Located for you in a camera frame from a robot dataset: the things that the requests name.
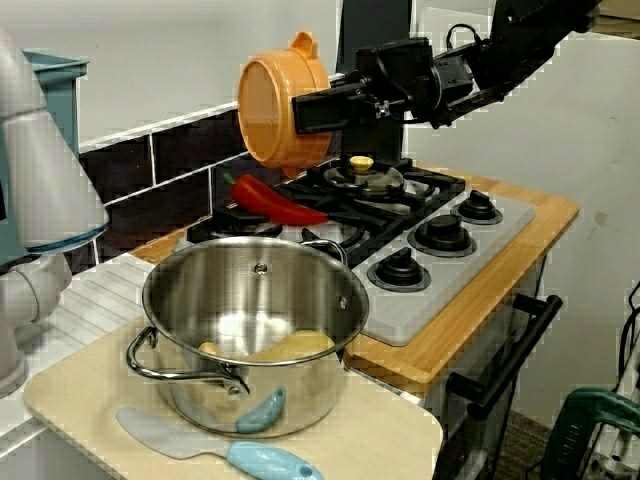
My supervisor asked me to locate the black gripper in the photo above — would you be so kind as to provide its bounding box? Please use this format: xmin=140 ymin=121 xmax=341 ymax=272
xmin=292 ymin=37 xmax=442 ymax=135

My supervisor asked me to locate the orange plastic toy pot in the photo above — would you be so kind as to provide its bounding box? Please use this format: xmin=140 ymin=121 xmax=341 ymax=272
xmin=236 ymin=30 xmax=332 ymax=180

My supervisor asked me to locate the dark grey panel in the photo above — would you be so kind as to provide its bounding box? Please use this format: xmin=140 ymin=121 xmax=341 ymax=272
xmin=335 ymin=0 xmax=416 ymax=164

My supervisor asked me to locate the glass lid with yellow knob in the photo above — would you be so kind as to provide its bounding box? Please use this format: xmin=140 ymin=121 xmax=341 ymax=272
xmin=322 ymin=155 xmax=409 ymax=197

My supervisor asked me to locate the red toy chili pepper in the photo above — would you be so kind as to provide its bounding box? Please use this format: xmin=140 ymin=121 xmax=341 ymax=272
xmin=222 ymin=172 xmax=331 ymax=226

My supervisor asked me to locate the black stove grate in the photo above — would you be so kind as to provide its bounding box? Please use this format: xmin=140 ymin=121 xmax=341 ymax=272
xmin=185 ymin=179 xmax=416 ymax=269
xmin=299 ymin=158 xmax=469 ymax=231

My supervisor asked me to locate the dark tile backsplash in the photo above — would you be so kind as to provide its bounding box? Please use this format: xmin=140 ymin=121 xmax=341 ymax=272
xmin=74 ymin=94 xmax=346 ymax=276

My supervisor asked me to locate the black stove knob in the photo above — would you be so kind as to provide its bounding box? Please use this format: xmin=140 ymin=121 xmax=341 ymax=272
xmin=407 ymin=213 xmax=478 ymax=259
xmin=367 ymin=247 xmax=433 ymax=294
xmin=449 ymin=189 xmax=504 ymax=226

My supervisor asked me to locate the stainless steel pot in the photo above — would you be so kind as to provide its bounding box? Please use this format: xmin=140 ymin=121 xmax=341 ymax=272
xmin=125 ymin=235 xmax=371 ymax=440

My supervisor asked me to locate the grey toy stove plate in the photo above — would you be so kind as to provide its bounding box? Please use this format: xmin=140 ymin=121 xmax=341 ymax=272
xmin=172 ymin=159 xmax=537 ymax=347

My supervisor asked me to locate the white foam board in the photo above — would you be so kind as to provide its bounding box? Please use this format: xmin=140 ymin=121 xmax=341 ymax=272
xmin=407 ymin=4 xmax=640 ymax=431

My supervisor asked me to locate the yellow toy food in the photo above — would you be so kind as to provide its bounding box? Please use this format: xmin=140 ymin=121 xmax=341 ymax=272
xmin=198 ymin=328 xmax=337 ymax=362

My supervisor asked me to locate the teal box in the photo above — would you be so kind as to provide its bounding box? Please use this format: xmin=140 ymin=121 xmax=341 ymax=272
xmin=0 ymin=48 xmax=91 ymax=269

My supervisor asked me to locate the white toy kitchen cabinet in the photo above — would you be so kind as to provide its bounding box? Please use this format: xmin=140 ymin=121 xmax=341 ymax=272
xmin=419 ymin=249 xmax=551 ymax=480

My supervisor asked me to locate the brown cardboard box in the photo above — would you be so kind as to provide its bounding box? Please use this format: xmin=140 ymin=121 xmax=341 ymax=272
xmin=594 ymin=0 xmax=640 ymax=37

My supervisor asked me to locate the grey toy faucet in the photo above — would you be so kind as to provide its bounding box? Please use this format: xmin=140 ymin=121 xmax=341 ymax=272
xmin=0 ymin=24 xmax=111 ymax=399

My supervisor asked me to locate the white ribbed drainboard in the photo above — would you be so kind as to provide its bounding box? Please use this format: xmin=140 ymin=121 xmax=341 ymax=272
xmin=0 ymin=249 xmax=191 ymax=436

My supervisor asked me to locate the beige cutting board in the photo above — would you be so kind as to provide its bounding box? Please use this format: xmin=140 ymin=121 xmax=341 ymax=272
xmin=23 ymin=309 xmax=445 ymax=480

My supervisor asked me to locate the black oven door handle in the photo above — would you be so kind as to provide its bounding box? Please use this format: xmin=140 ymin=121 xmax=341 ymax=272
xmin=446 ymin=293 xmax=564 ymax=422

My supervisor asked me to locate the toy knife with blue handle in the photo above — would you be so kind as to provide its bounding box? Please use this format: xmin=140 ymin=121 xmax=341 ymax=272
xmin=115 ymin=405 xmax=325 ymax=480

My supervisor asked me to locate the black cable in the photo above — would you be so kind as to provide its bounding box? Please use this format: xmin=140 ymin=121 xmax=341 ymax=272
xmin=617 ymin=279 xmax=640 ymax=391

